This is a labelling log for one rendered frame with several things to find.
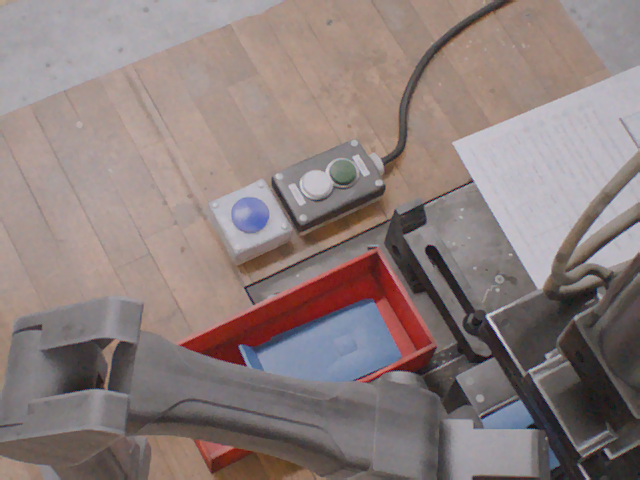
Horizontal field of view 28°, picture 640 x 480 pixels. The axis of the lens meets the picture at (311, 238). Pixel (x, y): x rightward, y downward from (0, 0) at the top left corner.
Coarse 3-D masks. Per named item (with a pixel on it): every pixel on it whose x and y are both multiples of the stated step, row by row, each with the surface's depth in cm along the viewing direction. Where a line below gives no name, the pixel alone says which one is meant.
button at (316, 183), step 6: (306, 174) 135; (312, 174) 135; (318, 174) 135; (324, 174) 135; (306, 180) 135; (312, 180) 135; (318, 180) 135; (324, 180) 135; (306, 186) 135; (312, 186) 135; (318, 186) 135; (324, 186) 135; (306, 192) 135; (312, 192) 134; (318, 192) 134; (324, 192) 135
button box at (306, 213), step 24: (504, 0) 150; (456, 24) 148; (432, 48) 146; (408, 96) 143; (360, 144) 138; (288, 168) 136; (312, 168) 136; (360, 168) 137; (288, 192) 135; (336, 192) 136; (360, 192) 136; (384, 192) 138; (288, 216) 137; (312, 216) 134; (336, 216) 137
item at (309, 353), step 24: (360, 312) 132; (288, 336) 131; (312, 336) 131; (336, 336) 131; (360, 336) 131; (384, 336) 132; (264, 360) 130; (288, 360) 130; (312, 360) 130; (336, 360) 130; (360, 360) 130; (384, 360) 131
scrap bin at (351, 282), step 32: (384, 256) 130; (320, 288) 131; (352, 288) 134; (384, 288) 133; (224, 320) 126; (256, 320) 129; (288, 320) 132; (384, 320) 133; (416, 320) 128; (224, 352) 130; (416, 352) 126; (224, 448) 120
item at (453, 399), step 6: (450, 390) 126; (456, 390) 124; (444, 396) 128; (450, 396) 126; (456, 396) 125; (462, 396) 123; (444, 402) 129; (450, 402) 127; (456, 402) 125; (462, 402) 124; (444, 408) 130; (450, 408) 128; (456, 408) 126; (528, 426) 122
